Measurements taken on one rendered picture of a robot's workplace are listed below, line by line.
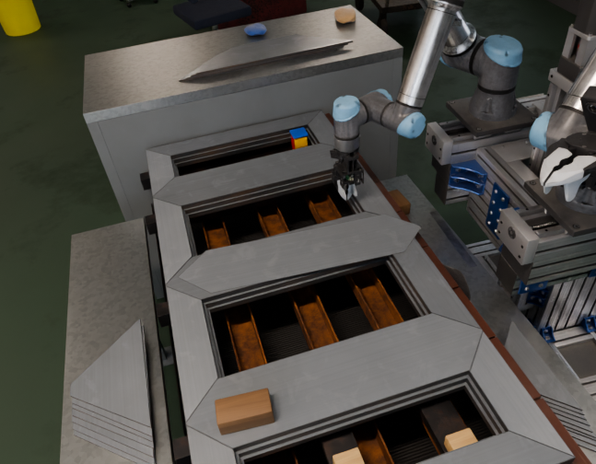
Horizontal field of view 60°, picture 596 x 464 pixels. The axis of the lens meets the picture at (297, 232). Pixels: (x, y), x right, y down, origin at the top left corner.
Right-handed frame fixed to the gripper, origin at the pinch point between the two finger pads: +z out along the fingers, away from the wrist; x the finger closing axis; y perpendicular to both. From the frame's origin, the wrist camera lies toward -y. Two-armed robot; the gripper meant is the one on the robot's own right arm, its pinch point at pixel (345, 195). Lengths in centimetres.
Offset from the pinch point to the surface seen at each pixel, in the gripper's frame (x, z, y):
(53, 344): -130, 88, -52
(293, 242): -22.5, 0.9, 14.6
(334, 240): -10.6, 0.9, 18.5
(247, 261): -37.7, 0.9, 17.5
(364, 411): -23, 3, 72
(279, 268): -29.4, 0.9, 23.6
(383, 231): 4.6, 0.8, 20.3
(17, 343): -147, 88, -59
